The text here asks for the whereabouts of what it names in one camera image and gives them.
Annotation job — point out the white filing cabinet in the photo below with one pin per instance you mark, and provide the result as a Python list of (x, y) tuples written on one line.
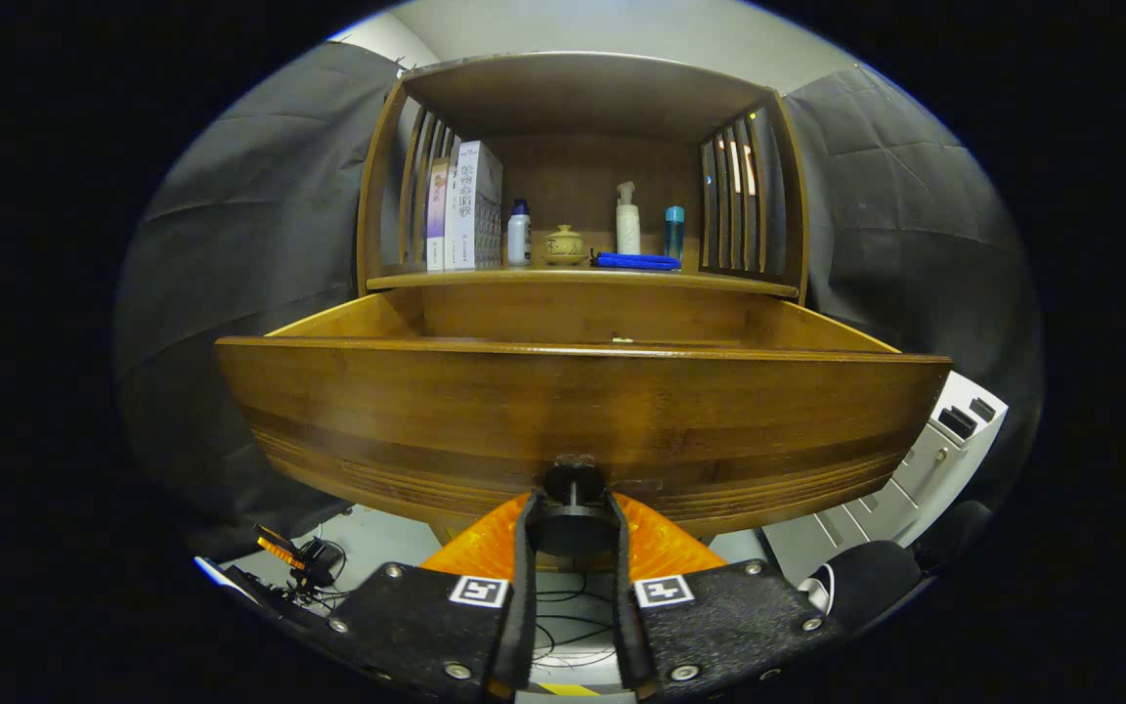
[(915, 469)]

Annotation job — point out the yellow lidded teacup with saucer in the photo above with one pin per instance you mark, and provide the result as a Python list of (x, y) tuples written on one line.
[(563, 246)]

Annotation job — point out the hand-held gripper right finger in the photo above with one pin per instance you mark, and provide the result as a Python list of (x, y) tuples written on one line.
[(625, 606)]

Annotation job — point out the clear bottle with blue cap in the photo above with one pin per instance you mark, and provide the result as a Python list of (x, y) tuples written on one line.
[(673, 240)]

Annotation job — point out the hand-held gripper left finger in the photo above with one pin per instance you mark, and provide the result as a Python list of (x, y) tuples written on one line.
[(524, 606)]

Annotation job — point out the wooden cabinet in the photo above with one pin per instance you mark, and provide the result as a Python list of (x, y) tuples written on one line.
[(583, 98)]

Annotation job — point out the grey white patterned book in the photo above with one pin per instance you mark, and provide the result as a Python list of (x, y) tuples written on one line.
[(470, 205)]

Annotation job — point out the white bottle with blue cap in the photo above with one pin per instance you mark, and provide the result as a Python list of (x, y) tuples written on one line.
[(519, 240)]

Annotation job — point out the blue folded cloth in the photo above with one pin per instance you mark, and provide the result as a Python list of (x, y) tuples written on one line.
[(636, 261)]

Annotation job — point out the wooden countertop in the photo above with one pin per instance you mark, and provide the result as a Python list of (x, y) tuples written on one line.
[(485, 279)]

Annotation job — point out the black orange device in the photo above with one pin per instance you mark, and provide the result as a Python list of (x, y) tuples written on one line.
[(314, 562)]

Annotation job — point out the thin purple book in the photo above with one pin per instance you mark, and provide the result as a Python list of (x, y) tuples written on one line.
[(437, 215)]

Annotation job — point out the white pump bottle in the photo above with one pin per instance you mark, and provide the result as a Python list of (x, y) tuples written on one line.
[(627, 230)]

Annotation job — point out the wooden drawer with black knob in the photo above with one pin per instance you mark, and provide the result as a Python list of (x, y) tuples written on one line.
[(573, 401)]

